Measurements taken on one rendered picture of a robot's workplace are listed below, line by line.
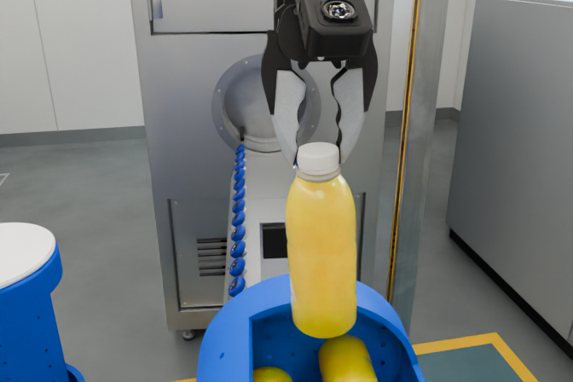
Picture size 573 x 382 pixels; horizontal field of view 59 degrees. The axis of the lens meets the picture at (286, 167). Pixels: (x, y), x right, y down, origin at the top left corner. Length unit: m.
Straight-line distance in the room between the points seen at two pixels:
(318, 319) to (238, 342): 0.11
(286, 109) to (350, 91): 0.06
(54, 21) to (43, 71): 0.44
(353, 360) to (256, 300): 0.14
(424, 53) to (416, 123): 0.16
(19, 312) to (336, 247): 0.79
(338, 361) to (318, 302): 0.18
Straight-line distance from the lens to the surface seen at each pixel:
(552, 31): 2.42
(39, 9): 4.87
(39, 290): 1.15
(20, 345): 1.19
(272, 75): 0.43
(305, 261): 0.48
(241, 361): 0.57
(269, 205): 1.49
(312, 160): 0.45
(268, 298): 0.62
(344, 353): 0.68
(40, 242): 1.21
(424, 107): 1.19
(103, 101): 4.92
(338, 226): 0.46
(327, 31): 0.35
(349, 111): 0.45
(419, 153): 1.22
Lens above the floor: 1.60
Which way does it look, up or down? 22 degrees down
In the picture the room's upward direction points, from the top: straight up
